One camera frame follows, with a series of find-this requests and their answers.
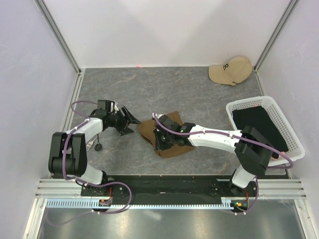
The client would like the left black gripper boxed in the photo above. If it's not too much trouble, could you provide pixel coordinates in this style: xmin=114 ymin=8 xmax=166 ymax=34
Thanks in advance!
xmin=107 ymin=106 xmax=140 ymax=136

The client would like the brown cloth napkin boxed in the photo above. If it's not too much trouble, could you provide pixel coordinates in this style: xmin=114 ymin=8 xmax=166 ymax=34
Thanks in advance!
xmin=137 ymin=119 xmax=194 ymax=158

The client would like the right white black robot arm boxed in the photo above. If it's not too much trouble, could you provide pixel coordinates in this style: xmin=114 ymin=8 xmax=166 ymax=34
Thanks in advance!
xmin=155 ymin=123 xmax=273 ymax=196

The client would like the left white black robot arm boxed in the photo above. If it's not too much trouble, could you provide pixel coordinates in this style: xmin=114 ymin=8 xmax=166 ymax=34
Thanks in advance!
xmin=48 ymin=106 xmax=141 ymax=196

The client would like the black spoon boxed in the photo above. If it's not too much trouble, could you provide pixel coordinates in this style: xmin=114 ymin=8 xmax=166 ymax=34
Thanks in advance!
xmin=94 ymin=132 xmax=103 ymax=151

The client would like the silver fork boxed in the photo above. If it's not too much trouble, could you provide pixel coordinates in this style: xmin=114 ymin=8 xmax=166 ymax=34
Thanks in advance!
xmin=86 ymin=140 xmax=95 ymax=151

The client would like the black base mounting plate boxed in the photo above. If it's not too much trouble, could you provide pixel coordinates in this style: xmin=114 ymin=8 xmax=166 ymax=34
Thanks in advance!
xmin=81 ymin=175 xmax=257 ymax=200

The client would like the black cloth in basket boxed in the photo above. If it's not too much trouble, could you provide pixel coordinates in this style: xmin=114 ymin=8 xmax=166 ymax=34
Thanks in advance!
xmin=232 ymin=106 xmax=288 ymax=167

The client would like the beige baseball cap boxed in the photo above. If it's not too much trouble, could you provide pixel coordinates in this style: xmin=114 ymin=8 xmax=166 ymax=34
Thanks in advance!
xmin=208 ymin=56 xmax=253 ymax=86

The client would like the white plastic basket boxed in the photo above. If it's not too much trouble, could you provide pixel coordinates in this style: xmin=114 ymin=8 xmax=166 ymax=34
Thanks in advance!
xmin=226 ymin=96 xmax=305 ymax=162

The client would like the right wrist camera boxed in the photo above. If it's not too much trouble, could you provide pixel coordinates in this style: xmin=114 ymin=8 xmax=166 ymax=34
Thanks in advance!
xmin=158 ymin=115 xmax=181 ymax=131

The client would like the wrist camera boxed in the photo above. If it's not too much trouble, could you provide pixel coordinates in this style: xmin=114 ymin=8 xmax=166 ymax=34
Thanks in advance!
xmin=158 ymin=115 xmax=181 ymax=131
xmin=96 ymin=100 xmax=119 ymax=113

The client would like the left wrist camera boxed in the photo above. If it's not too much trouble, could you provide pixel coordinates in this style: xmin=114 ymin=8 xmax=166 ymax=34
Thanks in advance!
xmin=96 ymin=100 xmax=119 ymax=113

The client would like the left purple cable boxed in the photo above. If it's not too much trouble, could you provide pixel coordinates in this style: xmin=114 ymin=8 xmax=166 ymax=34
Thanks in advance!
xmin=46 ymin=100 xmax=133 ymax=227

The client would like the purple cable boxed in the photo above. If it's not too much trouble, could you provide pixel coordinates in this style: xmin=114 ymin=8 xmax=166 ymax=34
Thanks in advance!
xmin=46 ymin=100 xmax=133 ymax=227
xmin=152 ymin=112 xmax=294 ymax=215

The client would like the light blue cable duct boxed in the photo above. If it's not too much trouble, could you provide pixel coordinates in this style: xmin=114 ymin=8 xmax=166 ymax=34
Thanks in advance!
xmin=46 ymin=198 xmax=248 ymax=210

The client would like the front aluminium rail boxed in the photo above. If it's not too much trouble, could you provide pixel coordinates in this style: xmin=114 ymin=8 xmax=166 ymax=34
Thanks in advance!
xmin=35 ymin=179 xmax=307 ymax=200

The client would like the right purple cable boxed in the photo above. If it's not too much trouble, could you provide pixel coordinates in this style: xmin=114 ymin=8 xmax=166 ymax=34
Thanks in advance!
xmin=152 ymin=112 xmax=294 ymax=215

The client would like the left aluminium frame post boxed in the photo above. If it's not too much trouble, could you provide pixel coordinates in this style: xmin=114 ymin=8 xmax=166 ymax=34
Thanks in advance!
xmin=34 ymin=0 xmax=82 ymax=74

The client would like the aluminium frame post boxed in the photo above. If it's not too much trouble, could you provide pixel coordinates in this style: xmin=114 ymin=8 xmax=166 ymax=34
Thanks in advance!
xmin=34 ymin=0 xmax=82 ymax=74
xmin=253 ymin=0 xmax=300 ymax=72

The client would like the right aluminium frame post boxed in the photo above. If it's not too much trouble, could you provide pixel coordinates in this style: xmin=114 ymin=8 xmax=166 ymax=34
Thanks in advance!
xmin=253 ymin=0 xmax=300 ymax=72

